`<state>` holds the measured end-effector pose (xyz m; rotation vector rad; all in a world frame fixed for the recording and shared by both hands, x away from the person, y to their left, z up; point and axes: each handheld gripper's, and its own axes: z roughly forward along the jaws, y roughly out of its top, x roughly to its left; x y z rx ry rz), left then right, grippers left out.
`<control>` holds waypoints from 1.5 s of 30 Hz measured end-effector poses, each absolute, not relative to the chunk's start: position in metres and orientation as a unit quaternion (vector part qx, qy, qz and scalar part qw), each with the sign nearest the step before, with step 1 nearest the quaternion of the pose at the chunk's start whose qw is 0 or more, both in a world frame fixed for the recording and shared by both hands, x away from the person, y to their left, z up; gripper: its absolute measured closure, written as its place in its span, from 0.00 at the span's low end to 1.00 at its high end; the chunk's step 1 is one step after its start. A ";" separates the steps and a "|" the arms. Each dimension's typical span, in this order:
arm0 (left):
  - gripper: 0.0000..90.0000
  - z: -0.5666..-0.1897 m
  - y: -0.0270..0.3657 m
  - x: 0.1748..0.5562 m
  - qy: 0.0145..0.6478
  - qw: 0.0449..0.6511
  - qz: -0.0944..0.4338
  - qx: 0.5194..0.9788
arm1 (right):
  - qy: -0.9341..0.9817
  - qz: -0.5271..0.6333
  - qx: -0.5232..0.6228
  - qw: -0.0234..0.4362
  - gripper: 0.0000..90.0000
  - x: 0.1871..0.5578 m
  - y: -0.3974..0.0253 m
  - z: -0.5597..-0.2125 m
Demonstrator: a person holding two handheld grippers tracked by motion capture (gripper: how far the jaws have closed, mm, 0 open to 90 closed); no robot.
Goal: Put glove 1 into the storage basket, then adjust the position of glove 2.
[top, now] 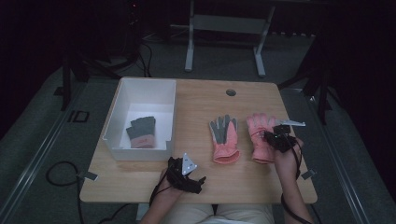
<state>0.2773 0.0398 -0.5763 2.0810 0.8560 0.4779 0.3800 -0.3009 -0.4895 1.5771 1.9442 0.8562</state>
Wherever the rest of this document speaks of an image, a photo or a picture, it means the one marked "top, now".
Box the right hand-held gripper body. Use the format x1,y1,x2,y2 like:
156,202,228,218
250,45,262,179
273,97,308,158
272,119,307,154

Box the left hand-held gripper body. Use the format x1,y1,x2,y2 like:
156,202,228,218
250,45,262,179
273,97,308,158
166,152,203,195

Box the pink padded ski glove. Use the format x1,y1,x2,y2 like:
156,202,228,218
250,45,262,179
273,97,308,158
246,112,278,165
208,114,242,165

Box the white rectangular storage box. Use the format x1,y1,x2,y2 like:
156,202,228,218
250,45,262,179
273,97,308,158
102,77,177,162

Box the person's left hand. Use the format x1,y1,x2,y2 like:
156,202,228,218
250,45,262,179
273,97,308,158
154,169,185,201

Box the person's right hand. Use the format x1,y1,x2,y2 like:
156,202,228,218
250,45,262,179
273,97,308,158
273,137,304,185

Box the person's beige pants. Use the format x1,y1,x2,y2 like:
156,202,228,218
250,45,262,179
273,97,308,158
136,203,275,224

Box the black tripod stand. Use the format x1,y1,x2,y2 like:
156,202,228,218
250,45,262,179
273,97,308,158
53,46,132,112
277,31,333,126

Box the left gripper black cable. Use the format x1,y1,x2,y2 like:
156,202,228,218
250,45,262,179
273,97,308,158
148,161,172,207

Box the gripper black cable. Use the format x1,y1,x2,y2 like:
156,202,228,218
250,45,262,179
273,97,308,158
280,146,322,224
148,161,172,207

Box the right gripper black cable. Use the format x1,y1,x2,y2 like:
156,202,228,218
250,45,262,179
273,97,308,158
280,146,322,224

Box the metal floor rail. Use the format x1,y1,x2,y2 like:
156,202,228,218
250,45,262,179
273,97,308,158
306,92,373,224
0,82,90,223

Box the grey metal stand frame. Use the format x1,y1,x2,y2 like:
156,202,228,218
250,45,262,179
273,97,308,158
184,0,276,78

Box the black floor cables bundle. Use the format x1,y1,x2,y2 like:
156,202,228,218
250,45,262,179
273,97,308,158
134,40,154,78

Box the black floor cable loop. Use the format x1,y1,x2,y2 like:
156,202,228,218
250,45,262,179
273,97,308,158
45,161,86,224

